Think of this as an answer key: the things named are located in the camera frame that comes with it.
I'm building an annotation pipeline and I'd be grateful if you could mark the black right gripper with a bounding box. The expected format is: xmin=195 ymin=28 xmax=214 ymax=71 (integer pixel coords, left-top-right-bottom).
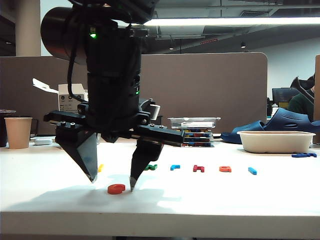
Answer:
xmin=43 ymin=72 xmax=185 ymax=193

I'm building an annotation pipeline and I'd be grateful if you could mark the orange letter c magnet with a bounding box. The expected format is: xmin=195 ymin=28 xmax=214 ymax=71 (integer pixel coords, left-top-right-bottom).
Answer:
xmin=107 ymin=184 xmax=126 ymax=195

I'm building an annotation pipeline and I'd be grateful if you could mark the letter magnet tray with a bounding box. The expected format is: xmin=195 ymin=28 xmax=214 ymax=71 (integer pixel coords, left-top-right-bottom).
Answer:
xmin=172 ymin=128 xmax=213 ymax=134
xmin=184 ymin=132 xmax=215 ymax=139
xmin=184 ymin=137 xmax=215 ymax=144
xmin=181 ymin=141 xmax=215 ymax=148

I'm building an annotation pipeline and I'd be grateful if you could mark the dark blue letter magnet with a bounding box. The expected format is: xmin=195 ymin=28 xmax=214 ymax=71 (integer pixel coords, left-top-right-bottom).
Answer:
xmin=291 ymin=152 xmax=318 ymax=159

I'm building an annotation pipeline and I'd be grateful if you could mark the white earbud case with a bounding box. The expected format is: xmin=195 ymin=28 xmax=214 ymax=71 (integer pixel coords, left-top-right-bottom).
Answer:
xmin=34 ymin=138 xmax=54 ymax=146

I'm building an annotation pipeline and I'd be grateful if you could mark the white grey mask box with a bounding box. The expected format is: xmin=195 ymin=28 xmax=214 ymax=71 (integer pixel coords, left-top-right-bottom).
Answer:
xmin=32 ymin=78 xmax=89 ymax=113

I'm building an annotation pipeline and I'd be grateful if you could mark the clear plastic case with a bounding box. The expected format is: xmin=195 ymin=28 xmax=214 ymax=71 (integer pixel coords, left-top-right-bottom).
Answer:
xmin=166 ymin=117 xmax=222 ymax=130

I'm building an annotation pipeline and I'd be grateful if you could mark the brown paper cup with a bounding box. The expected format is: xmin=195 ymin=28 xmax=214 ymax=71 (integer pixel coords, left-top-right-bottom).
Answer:
xmin=4 ymin=117 xmax=33 ymax=150

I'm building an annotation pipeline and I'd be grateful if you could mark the brown desk partition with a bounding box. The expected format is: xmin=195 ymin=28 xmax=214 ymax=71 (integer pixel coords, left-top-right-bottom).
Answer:
xmin=0 ymin=52 xmax=268 ymax=136

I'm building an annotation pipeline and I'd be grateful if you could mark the dark lidded cup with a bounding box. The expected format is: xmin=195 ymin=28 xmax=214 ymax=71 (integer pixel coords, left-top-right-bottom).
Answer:
xmin=0 ymin=109 xmax=17 ymax=148

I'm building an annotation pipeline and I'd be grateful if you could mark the navy blue slipper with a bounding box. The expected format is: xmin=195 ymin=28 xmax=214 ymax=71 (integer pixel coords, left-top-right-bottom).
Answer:
xmin=263 ymin=107 xmax=320 ymax=133
xmin=220 ymin=120 xmax=267 ymax=145

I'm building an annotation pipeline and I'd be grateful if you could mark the beige pulp bowl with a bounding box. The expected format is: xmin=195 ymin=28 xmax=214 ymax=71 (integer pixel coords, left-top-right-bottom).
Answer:
xmin=236 ymin=131 xmax=317 ymax=154

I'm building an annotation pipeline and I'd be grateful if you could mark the computer monitor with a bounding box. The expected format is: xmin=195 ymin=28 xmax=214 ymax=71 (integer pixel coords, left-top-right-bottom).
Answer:
xmin=271 ymin=87 xmax=298 ymax=103

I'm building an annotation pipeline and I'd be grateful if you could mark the ceiling light strip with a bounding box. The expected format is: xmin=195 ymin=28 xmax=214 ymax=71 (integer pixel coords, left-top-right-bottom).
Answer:
xmin=143 ymin=16 xmax=320 ymax=27

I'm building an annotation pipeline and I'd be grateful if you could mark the person in green shirt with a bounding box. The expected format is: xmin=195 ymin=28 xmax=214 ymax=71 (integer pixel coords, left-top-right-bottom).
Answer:
xmin=287 ymin=72 xmax=315 ymax=122

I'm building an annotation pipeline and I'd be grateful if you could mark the brown board panel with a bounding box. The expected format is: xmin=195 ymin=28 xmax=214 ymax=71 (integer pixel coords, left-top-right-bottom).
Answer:
xmin=312 ymin=54 xmax=320 ymax=145

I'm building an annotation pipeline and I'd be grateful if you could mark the black camera cable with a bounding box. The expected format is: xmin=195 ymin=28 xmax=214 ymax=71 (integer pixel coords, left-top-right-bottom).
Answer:
xmin=66 ymin=9 xmax=88 ymax=103

